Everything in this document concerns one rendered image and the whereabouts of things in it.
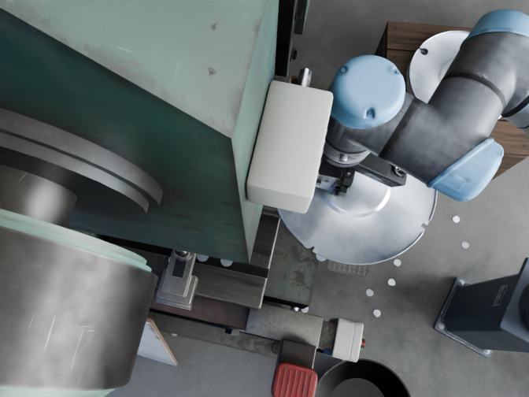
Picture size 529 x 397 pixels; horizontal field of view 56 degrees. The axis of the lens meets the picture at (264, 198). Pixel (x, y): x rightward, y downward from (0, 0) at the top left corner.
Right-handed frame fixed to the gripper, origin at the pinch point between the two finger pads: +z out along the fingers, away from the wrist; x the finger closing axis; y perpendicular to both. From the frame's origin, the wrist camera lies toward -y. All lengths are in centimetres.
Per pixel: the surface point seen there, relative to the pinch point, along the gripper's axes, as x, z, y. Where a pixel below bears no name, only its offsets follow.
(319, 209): 4.6, 1.7, 2.0
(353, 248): 9.8, 1.9, -4.9
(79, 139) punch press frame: 19, -59, 18
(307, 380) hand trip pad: 32.2, 4.0, -1.7
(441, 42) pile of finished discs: -60, 42, -25
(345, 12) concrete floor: -92, 81, 1
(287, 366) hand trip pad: 30.7, 4.0, 1.8
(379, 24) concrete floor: -90, 81, -12
